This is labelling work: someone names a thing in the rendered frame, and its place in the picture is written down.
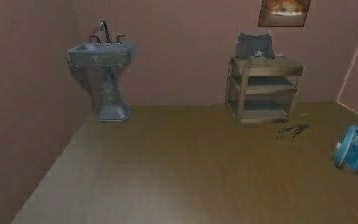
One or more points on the dark grey tissue box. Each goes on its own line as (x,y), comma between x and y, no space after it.
(250,45)

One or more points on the framed orange wall picture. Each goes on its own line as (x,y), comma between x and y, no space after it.
(283,12)

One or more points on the grey pedestal sink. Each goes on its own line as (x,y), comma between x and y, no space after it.
(104,66)

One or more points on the white tissue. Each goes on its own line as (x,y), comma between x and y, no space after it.
(258,53)

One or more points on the black sink faucet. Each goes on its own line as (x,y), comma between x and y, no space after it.
(105,31)

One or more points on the blue plastic bin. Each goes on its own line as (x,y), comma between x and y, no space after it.
(355,150)

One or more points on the wooden shelf unit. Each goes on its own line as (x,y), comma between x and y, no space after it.
(263,87)

